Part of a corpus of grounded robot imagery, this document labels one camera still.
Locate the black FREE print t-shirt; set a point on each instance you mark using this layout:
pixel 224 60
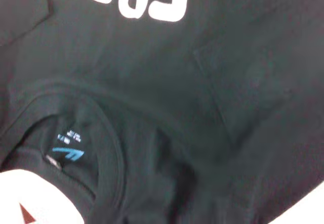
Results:
pixel 177 95

